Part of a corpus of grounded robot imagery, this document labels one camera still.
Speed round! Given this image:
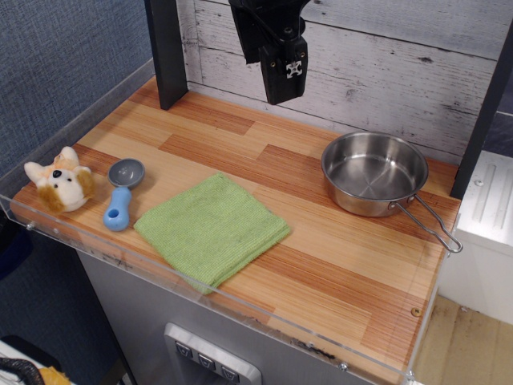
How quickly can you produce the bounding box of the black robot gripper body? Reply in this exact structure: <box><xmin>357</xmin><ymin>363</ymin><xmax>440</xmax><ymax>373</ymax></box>
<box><xmin>228</xmin><ymin>0</ymin><xmax>309</xmax><ymax>64</ymax></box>

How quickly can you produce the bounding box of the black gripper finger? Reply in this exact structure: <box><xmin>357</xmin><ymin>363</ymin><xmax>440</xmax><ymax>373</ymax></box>
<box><xmin>286</xmin><ymin>37</ymin><xmax>308</xmax><ymax>99</ymax></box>
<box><xmin>259</xmin><ymin>44</ymin><xmax>289</xmax><ymax>105</ymax></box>

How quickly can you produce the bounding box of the blue and grey scoop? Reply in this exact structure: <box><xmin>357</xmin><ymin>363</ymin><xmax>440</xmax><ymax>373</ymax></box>
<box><xmin>103</xmin><ymin>158</ymin><xmax>145</xmax><ymax>232</ymax></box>

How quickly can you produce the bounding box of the stainless steel pot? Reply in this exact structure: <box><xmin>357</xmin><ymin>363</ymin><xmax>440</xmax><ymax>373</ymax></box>
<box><xmin>321</xmin><ymin>132</ymin><xmax>463</xmax><ymax>253</ymax></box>

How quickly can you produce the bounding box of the green folded cloth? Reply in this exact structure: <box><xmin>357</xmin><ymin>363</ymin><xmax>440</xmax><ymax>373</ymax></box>
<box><xmin>134</xmin><ymin>173</ymin><xmax>290</xmax><ymax>294</ymax></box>

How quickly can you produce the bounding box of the plush corgi dog head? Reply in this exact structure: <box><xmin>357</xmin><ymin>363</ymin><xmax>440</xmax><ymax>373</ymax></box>
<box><xmin>24</xmin><ymin>147</ymin><xmax>95</xmax><ymax>213</ymax></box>

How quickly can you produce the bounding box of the clear acrylic guard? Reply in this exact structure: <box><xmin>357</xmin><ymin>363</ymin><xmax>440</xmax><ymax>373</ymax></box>
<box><xmin>7</xmin><ymin>80</ymin><xmax>444</xmax><ymax>383</ymax></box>

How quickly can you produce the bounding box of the white ribbed box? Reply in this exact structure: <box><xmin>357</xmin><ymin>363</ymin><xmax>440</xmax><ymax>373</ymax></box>
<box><xmin>438</xmin><ymin>151</ymin><xmax>512</xmax><ymax>324</ymax></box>

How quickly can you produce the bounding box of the grey cabinet with dispenser panel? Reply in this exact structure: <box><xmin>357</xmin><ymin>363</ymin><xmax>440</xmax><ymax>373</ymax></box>
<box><xmin>79</xmin><ymin>253</ymin><xmax>365</xmax><ymax>384</ymax></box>

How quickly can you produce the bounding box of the black vertical post left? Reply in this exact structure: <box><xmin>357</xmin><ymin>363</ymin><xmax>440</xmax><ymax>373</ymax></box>
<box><xmin>144</xmin><ymin>0</ymin><xmax>188</xmax><ymax>110</ymax></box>

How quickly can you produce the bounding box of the black vertical post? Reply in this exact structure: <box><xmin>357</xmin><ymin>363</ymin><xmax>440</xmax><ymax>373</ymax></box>
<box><xmin>144</xmin><ymin>0</ymin><xmax>188</xmax><ymax>110</ymax></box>
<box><xmin>450</xmin><ymin>1</ymin><xmax>512</xmax><ymax>199</ymax></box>

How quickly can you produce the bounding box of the black vertical post right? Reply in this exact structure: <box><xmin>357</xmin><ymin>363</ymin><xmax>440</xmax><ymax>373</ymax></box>
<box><xmin>450</xmin><ymin>1</ymin><xmax>512</xmax><ymax>199</ymax></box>

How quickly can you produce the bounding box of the yellow object with black strap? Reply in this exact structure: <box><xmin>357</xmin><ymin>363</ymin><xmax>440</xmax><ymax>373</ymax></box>
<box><xmin>1</xmin><ymin>358</ymin><xmax>72</xmax><ymax>385</ymax></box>

